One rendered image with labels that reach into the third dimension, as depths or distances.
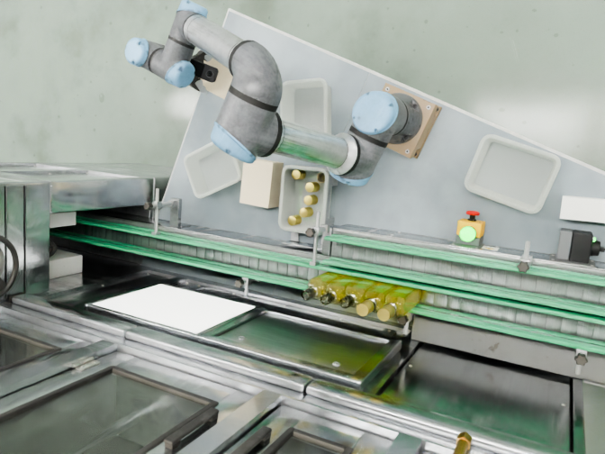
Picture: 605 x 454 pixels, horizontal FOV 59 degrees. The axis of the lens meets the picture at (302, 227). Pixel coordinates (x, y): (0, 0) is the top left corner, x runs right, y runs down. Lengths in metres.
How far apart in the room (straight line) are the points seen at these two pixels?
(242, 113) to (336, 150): 0.33
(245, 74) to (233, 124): 0.11
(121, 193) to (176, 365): 0.93
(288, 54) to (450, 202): 0.76
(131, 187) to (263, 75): 1.12
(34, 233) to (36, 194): 0.13
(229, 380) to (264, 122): 0.61
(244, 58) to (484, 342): 1.02
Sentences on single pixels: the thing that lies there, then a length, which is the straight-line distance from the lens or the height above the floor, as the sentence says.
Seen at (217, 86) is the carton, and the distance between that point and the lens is 1.81.
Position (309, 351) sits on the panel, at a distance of 1.44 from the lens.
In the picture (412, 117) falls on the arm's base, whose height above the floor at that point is 0.90.
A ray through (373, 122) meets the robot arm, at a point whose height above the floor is 1.07.
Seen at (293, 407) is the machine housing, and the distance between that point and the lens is 1.25.
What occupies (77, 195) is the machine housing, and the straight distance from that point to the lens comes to 2.01.
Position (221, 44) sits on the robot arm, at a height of 1.38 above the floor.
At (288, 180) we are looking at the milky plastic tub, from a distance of 1.84.
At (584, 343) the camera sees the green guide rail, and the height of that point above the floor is 0.94.
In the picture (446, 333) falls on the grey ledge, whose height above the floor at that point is 0.88.
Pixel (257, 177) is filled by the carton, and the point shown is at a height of 0.83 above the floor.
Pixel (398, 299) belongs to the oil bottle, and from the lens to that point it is 1.45.
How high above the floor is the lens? 2.43
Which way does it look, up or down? 63 degrees down
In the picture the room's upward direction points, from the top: 103 degrees counter-clockwise
